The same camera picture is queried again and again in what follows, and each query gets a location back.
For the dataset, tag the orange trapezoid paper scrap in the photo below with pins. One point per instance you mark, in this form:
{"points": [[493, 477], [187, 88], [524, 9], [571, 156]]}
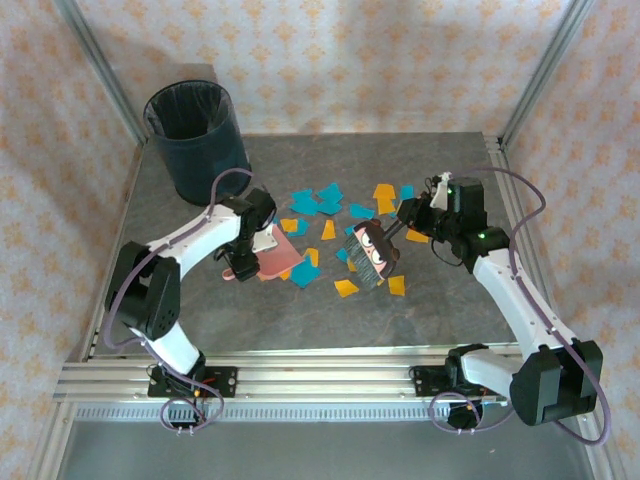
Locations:
{"points": [[328, 230]]}

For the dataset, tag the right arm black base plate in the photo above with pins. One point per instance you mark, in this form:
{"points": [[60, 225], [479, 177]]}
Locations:
{"points": [[425, 382]]}

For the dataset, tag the wide aluminium mounting rail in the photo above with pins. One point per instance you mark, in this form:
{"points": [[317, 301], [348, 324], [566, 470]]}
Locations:
{"points": [[320, 380]]}

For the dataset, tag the dark blue trash bin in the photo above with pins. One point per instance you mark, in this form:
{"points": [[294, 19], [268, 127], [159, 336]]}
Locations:
{"points": [[210, 150]]}

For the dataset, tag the black plastic bin liner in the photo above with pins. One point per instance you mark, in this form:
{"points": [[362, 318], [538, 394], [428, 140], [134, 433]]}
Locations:
{"points": [[185, 107]]}

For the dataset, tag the pink plastic dustpan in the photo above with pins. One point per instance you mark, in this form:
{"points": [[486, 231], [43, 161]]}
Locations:
{"points": [[287, 255]]}

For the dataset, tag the aluminium frame post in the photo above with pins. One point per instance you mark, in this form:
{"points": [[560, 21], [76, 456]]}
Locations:
{"points": [[540, 70], [100, 65]]}

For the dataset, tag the orange patterned backdrop cloth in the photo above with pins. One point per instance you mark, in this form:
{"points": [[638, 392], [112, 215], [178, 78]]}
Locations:
{"points": [[350, 50]]}

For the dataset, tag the grey metal sheet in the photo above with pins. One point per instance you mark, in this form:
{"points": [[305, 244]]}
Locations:
{"points": [[320, 455]]}

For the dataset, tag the cartoon face hand brush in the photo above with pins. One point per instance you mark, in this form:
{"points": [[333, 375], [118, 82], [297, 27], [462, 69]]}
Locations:
{"points": [[372, 250]]}

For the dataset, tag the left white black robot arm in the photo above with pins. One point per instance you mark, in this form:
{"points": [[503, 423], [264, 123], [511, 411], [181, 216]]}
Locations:
{"points": [[190, 240]]}

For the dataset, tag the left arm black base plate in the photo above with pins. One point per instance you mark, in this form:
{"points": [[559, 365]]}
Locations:
{"points": [[225, 382]]}

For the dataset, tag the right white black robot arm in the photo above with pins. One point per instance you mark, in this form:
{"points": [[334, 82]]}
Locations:
{"points": [[515, 300]]}

